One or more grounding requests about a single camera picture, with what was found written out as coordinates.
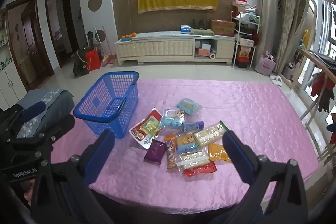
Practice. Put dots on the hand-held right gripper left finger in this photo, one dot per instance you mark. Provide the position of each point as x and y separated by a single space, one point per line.
101 153

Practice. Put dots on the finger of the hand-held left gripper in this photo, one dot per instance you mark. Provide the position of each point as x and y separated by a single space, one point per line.
56 130
34 111

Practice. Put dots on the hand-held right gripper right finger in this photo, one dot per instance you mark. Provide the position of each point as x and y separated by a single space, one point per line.
239 158

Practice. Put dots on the orange yellow snack packet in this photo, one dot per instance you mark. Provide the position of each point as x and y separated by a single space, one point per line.
219 153

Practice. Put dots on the cracker packet green end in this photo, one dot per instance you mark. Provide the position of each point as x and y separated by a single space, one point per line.
210 134

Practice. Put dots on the clear cracker packet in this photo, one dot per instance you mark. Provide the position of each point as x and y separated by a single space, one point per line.
193 158

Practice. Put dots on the red white snack packet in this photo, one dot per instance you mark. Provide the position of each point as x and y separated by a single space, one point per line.
145 129

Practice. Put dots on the purple snack packet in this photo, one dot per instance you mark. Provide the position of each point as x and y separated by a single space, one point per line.
155 151

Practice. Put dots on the blue yellow cookie packet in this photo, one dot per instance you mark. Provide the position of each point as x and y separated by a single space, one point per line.
186 144

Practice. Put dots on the blue plastic basket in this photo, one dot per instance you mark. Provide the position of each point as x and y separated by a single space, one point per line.
105 98

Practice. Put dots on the small blue snack packet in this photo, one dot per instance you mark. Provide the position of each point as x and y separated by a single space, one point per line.
193 126

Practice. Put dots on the orange striped snack packet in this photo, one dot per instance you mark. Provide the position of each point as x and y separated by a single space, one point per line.
170 153

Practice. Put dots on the light blue white snack packet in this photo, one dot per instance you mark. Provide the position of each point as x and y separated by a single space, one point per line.
172 120

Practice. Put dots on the white cabinet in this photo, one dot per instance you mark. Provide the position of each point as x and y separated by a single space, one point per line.
9 85

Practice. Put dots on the pink quilted blanket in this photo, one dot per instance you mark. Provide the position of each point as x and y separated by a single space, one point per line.
236 113

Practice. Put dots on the black bag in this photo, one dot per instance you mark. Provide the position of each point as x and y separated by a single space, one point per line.
78 64

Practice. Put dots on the wooden door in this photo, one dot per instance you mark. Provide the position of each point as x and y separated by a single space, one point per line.
29 43

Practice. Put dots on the red bucket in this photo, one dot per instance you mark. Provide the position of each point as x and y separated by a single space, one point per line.
93 60

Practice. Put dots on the white slipper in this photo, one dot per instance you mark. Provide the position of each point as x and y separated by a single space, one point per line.
278 81
273 78

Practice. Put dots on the broom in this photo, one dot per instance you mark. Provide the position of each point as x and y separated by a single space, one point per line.
107 58

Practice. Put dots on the pink bag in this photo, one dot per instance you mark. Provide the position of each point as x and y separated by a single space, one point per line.
265 65

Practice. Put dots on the paper roll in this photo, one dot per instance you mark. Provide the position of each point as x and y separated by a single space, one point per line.
212 56

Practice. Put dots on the red hanging garment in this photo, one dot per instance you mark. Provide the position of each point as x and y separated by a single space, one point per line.
319 87

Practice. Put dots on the white metal rack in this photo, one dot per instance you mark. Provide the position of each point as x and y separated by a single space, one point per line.
245 40

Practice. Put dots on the cream TV cabinet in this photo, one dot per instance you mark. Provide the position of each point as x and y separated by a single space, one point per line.
157 48

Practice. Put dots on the pile of oranges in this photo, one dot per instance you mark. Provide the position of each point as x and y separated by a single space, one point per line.
128 35

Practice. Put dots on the wooden drying rack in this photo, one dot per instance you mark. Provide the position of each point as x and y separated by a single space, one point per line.
313 61

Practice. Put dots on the cardboard box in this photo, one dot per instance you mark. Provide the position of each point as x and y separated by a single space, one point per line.
222 27

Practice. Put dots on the green cushion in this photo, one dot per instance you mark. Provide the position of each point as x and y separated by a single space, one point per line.
202 32

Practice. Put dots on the standing mirror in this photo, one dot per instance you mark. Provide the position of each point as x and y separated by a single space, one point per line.
299 40

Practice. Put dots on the blue tissue box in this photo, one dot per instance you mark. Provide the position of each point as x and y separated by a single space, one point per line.
185 29

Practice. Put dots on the tall air conditioner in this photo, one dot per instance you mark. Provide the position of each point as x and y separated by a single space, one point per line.
267 16

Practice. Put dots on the patterned curtain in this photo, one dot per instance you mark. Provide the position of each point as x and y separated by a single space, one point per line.
286 11

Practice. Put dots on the round brown wall disc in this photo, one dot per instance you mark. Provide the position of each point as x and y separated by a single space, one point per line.
94 3

